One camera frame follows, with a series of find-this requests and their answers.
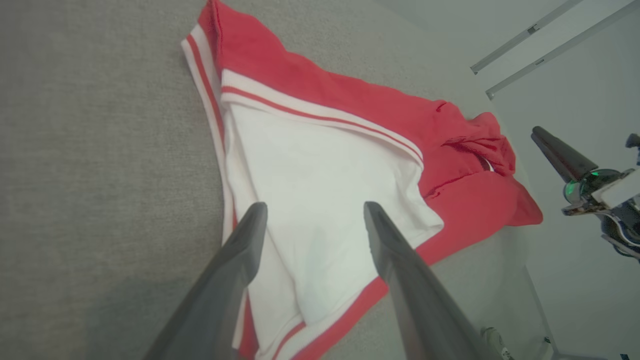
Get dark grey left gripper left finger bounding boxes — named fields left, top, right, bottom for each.
left=145, top=201, right=268, bottom=360

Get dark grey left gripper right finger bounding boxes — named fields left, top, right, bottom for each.
left=363, top=201, right=501, bottom=360

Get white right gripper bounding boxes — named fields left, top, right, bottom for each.
left=531, top=126, right=640, bottom=261

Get red shorts with white stripes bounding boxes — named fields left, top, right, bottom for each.
left=181, top=0, right=544, bottom=360

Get grey fabric sofa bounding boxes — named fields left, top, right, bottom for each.
left=0, top=0, right=553, bottom=360

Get grey metal floor rail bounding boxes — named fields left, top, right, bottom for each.
left=485, top=0, right=640, bottom=101
left=470, top=0, right=583, bottom=76

